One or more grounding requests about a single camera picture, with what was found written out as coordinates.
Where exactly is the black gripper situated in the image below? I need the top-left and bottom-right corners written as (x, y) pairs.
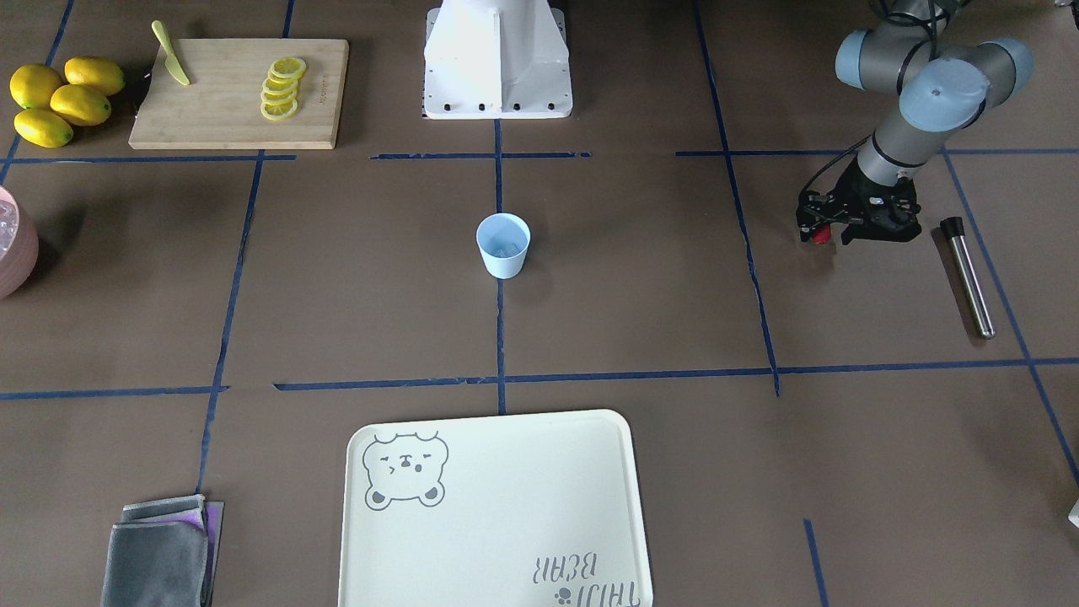
top-left (797, 160), bottom-right (900, 246)

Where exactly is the red strawberry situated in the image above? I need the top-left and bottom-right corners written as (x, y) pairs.
top-left (809, 224), bottom-right (832, 245)

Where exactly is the steel muddler with black tip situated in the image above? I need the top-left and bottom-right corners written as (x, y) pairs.
top-left (940, 216), bottom-right (996, 341)

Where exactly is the light blue plastic cup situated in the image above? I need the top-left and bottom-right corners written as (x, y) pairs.
top-left (475, 212), bottom-right (531, 280)

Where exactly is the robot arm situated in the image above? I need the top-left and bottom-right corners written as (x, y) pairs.
top-left (795, 1), bottom-right (1035, 244)

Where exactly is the pink bowl of ice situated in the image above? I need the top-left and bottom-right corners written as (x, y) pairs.
top-left (1, 187), bottom-right (39, 299)

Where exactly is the cream bear serving tray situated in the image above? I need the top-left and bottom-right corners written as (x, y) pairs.
top-left (336, 410), bottom-right (655, 606)

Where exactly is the lemon slices stack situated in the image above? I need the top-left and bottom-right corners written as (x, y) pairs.
top-left (259, 56), bottom-right (308, 121)

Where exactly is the wooden cutting board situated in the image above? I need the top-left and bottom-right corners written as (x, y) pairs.
top-left (128, 39), bottom-right (350, 150)

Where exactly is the yellow-green plastic knife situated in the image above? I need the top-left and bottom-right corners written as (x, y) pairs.
top-left (151, 20), bottom-right (191, 86)

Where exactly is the yellow lemon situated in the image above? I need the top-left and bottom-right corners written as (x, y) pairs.
top-left (64, 56), bottom-right (125, 97)
top-left (8, 64), bottom-right (65, 109)
top-left (49, 84), bottom-right (112, 126)
top-left (13, 109), bottom-right (74, 148)

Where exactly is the grey folded cloth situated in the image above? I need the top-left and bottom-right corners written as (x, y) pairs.
top-left (100, 493), bottom-right (226, 606)

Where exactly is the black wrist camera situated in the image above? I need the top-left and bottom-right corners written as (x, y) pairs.
top-left (858, 177), bottom-right (921, 243)

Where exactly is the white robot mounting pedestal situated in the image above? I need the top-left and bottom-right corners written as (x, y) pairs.
top-left (421, 1), bottom-right (574, 121)

